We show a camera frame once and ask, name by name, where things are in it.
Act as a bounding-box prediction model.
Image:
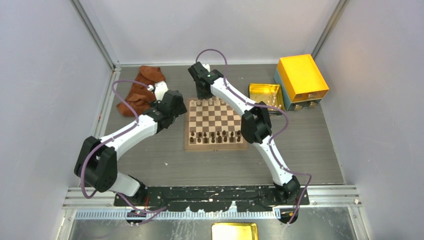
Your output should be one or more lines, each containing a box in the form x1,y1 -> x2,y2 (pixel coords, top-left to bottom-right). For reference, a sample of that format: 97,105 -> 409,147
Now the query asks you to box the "gold metal tin tray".
248,83 -> 285,116

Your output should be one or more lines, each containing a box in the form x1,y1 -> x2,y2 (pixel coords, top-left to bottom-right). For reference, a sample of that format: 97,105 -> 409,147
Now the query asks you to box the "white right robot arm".
188,62 -> 301,206

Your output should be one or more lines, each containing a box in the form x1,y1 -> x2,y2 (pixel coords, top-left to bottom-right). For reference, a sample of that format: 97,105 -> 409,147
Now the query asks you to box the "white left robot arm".
74,90 -> 187,207

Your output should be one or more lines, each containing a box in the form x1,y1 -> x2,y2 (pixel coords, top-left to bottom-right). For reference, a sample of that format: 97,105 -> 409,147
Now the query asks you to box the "brown cloth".
125,65 -> 166,115

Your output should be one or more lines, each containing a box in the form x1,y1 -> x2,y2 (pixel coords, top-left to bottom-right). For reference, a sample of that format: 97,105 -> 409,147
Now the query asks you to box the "wooden chessboard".
184,96 -> 248,151

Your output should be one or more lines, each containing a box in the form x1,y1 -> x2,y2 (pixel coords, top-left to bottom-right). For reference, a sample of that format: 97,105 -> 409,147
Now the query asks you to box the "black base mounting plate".
131,185 -> 302,213

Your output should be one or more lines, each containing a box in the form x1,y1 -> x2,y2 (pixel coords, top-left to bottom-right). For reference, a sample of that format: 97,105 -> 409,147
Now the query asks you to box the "yellow drawer box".
274,54 -> 329,111

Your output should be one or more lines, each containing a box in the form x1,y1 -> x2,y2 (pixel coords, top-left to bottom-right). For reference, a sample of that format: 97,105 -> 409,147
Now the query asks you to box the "gold tin lid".
211,222 -> 259,240

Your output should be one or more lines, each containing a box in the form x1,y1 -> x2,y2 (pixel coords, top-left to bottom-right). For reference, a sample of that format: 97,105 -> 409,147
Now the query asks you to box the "aluminium front rail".
62,185 -> 362,222

